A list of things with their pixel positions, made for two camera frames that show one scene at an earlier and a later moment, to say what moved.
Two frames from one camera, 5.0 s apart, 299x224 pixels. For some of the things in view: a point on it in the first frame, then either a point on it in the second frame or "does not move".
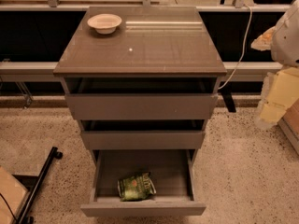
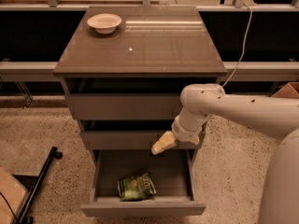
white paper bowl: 105,23 does not move
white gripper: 287,41 to 183,131
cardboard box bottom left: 13,194 does not move
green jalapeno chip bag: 136,188 does not move
